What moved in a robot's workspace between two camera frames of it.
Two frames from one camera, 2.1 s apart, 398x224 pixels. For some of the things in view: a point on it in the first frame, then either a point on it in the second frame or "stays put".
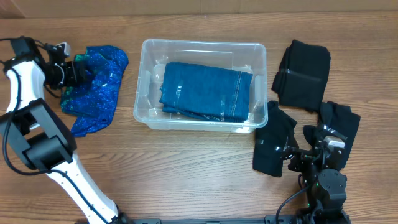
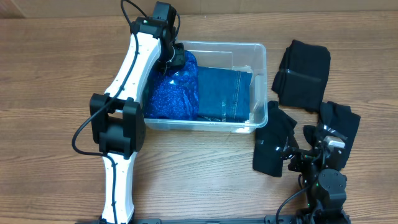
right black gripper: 301,155 stays put
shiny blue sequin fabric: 91,104 → 174,94
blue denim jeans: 205,93 stays put
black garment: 273,140 stays put
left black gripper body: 61,75 → 173,56
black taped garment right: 336,120 stays put
